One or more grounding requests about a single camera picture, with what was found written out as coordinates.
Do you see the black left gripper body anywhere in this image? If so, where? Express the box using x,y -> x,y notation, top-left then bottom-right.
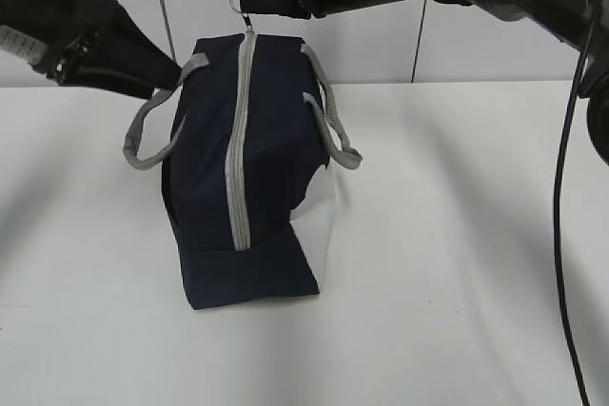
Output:
1,0 -> 103,87

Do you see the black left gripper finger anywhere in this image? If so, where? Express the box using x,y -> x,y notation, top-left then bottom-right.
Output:
75,0 -> 182,90
56,75 -> 154,99

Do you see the navy and white lunch bag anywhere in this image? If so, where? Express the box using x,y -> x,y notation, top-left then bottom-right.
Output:
123,26 -> 363,310

